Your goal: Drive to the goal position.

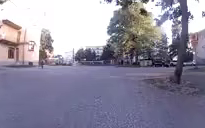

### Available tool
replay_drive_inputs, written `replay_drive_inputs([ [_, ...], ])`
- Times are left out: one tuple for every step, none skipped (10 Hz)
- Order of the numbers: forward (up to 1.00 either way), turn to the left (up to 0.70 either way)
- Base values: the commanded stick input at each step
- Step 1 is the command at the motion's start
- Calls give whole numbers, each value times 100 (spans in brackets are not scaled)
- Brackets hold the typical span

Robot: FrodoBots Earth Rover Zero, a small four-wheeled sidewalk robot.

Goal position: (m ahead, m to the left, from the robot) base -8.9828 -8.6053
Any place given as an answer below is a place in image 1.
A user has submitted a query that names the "dark vehicle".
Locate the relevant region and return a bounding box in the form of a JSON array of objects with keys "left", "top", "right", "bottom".
[{"left": 152, "top": 58, "right": 171, "bottom": 68}]

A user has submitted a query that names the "white car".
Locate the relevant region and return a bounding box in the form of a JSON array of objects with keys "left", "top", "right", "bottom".
[{"left": 169, "top": 59, "right": 197, "bottom": 67}]

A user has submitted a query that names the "person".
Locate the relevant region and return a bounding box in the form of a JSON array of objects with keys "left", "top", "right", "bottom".
[{"left": 39, "top": 58, "right": 45, "bottom": 70}]

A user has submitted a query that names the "distant pale building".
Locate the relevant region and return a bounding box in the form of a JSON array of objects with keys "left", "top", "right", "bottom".
[{"left": 84, "top": 45, "right": 106, "bottom": 62}]

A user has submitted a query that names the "tall thin-trunk tree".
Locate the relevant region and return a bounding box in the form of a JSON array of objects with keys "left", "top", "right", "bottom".
[{"left": 104, "top": 0, "right": 205, "bottom": 85}]

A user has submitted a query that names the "dirt patch with leaves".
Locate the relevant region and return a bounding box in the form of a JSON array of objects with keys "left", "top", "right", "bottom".
[{"left": 141, "top": 75, "right": 201, "bottom": 97}]

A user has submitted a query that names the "peach two-storey building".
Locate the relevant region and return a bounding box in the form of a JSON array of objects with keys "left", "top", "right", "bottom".
[{"left": 0, "top": 19, "right": 42, "bottom": 67}]

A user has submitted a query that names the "large leafy green tree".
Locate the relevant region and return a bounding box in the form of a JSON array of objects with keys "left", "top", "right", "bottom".
[{"left": 106, "top": 3, "right": 164, "bottom": 66}]

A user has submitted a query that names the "tree beside peach building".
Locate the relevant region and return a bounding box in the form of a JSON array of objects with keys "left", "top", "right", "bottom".
[{"left": 39, "top": 28, "right": 55, "bottom": 66}]

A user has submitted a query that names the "grey asphalt road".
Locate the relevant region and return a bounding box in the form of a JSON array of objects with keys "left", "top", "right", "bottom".
[{"left": 0, "top": 64, "right": 205, "bottom": 128}]

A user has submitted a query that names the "white building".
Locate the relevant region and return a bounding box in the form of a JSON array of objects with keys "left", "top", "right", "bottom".
[{"left": 189, "top": 28, "right": 205, "bottom": 69}]

